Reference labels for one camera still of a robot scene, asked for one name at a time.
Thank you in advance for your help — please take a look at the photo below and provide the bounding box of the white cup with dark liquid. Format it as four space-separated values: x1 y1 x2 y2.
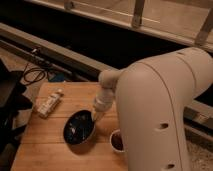
109 129 124 153

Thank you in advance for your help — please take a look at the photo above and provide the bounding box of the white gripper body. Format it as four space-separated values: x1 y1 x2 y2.
93 88 114 113

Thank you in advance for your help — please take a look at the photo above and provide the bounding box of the metal floor rail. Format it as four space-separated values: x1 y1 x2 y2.
0 22 213 134

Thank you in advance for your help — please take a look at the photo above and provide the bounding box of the white small bottle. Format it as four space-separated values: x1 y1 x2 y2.
37 89 63 118

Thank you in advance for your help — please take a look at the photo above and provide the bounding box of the black cable coil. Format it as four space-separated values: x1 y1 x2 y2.
21 62 51 85

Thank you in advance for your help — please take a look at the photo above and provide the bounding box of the gripper finger tip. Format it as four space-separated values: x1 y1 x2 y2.
92 112 102 122

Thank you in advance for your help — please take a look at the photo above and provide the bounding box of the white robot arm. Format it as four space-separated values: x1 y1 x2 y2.
93 47 213 171

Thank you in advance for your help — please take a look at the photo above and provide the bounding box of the blue small object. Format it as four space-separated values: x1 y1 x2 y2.
49 74 65 82

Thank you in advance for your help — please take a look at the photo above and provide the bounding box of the dark ceramic bowl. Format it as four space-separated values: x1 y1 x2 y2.
63 110 95 145

